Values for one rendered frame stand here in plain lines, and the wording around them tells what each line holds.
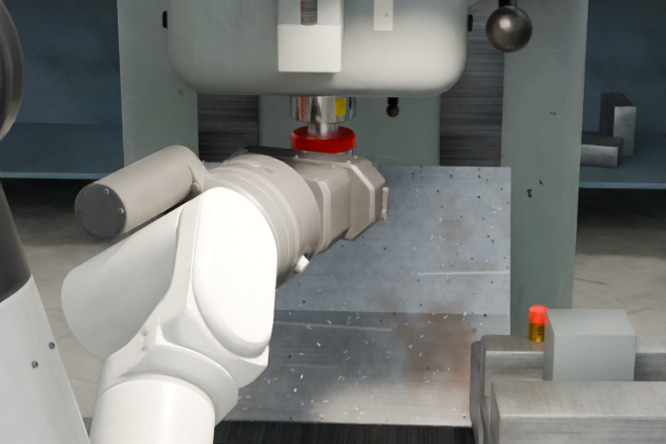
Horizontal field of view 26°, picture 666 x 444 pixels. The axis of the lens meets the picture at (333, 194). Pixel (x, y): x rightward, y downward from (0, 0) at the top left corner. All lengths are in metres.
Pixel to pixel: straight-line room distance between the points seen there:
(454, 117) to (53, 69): 4.15
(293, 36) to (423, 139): 0.54
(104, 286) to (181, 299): 0.09
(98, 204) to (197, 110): 0.61
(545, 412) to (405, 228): 0.43
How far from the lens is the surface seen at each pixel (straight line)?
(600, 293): 4.36
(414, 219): 1.42
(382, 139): 1.43
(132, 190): 0.83
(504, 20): 0.92
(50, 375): 0.59
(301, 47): 0.90
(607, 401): 1.05
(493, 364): 1.13
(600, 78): 5.36
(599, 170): 4.78
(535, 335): 1.14
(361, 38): 0.94
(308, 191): 0.93
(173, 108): 1.44
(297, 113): 1.03
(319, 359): 1.39
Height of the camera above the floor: 1.53
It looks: 17 degrees down
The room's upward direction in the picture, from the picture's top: straight up
